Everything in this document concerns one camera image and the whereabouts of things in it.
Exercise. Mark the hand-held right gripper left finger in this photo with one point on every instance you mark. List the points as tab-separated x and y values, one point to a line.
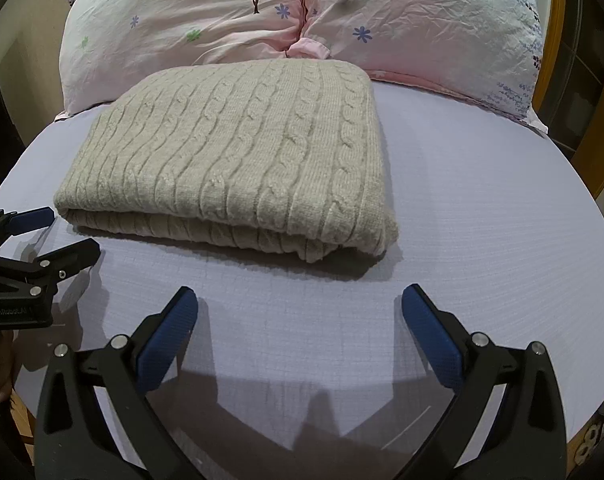
164	345

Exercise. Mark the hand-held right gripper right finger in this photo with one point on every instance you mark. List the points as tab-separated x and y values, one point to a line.
434	345

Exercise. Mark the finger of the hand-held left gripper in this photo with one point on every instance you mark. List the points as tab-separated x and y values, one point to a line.
31	220
64	256

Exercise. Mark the lavender bed sheet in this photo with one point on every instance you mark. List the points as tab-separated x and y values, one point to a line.
481	220

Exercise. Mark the pink pillow with tree print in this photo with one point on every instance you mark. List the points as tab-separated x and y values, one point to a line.
182	15

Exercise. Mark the pink pillow with purple flowers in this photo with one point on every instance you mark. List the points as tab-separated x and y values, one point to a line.
431	25

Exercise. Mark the wooden headboard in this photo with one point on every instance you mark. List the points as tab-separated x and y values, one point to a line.
559	10

